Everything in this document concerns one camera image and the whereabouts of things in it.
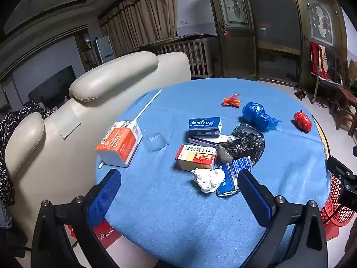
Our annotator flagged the beige curtain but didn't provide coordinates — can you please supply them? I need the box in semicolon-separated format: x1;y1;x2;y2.
98;0;178;58

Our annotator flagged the brown glass panel door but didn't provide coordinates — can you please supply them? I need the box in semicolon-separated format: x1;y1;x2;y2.
293;0;348;87
205;0;258;80

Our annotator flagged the blue toothpaste box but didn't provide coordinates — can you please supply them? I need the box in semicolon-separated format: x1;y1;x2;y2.
189;116;223;138

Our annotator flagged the black plastic bag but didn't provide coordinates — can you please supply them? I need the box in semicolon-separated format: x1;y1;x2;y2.
217;123;265;166

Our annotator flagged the crushed blue white carton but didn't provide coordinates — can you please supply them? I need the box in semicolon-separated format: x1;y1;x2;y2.
216;156;252;196

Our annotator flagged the red plastic bag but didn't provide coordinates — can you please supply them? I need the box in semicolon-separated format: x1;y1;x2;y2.
292;110;312;132

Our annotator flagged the translucent tape patch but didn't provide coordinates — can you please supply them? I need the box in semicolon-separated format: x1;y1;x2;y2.
52;106;81;138

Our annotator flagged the red paper bag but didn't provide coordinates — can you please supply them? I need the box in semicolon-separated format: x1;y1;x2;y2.
68;219;123;250

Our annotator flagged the black television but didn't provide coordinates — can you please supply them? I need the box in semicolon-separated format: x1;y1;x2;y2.
28;65;77;109

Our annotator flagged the cream leather sofa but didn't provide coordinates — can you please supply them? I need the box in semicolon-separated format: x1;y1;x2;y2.
4;52;191;268

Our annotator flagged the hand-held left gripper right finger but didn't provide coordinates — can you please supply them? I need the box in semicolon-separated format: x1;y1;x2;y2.
237;169;328;268

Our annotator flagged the white standing air conditioner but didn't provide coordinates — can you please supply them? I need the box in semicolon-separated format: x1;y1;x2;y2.
93;35;115;65

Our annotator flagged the dark floral cloth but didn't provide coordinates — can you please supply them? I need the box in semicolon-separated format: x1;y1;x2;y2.
0;101;52;205

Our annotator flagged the red plastic mesh basket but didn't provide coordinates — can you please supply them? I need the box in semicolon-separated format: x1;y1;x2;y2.
320;173;355;226

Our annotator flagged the wooden display shelf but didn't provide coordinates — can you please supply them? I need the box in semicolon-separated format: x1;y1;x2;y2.
75;29;97;70

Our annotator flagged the metal frame chair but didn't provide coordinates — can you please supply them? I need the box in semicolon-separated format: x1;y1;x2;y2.
308;42;343;104

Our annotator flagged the thin white stick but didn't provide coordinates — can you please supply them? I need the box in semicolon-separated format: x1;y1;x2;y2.
98;88;163;170

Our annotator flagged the white purple medicine box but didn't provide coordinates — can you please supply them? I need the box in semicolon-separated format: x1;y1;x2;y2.
188;134;235;147

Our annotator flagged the blue table cloth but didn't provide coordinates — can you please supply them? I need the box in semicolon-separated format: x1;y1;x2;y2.
95;77;331;268

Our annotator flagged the dark wooden stool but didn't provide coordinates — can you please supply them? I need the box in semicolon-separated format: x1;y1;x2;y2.
330;85;357;137

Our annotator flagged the clear plastic piece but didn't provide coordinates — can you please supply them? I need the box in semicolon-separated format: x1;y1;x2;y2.
147;133;169;153

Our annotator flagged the black cable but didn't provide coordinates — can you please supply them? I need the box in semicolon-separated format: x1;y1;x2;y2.
324;201;344;225

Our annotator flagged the yellow red medicine box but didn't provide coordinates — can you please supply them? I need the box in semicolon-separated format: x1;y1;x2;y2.
175;144;217;171

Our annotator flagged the orange white carton box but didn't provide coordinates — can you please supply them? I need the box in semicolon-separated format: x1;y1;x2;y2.
95;121;143;168

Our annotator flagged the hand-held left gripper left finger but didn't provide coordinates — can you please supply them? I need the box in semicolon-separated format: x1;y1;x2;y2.
31;169;122;268

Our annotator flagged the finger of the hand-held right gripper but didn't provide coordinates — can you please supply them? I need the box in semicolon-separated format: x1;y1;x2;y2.
327;157;352;179

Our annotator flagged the orange plastic wrapper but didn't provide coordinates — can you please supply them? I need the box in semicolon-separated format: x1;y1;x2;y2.
222;92;244;108

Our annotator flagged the red white garment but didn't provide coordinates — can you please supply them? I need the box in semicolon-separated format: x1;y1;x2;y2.
310;42;334;80

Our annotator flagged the blue plastic bag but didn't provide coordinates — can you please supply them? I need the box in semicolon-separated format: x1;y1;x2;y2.
242;102;282;132

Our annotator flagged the white tissue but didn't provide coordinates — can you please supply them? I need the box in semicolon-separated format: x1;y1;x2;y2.
191;167;226;193

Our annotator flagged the dark wooden chair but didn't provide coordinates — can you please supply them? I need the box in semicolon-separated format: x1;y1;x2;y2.
333;54;349;87

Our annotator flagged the wooden baby crib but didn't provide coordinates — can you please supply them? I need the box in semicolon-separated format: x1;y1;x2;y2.
139;35;215;79

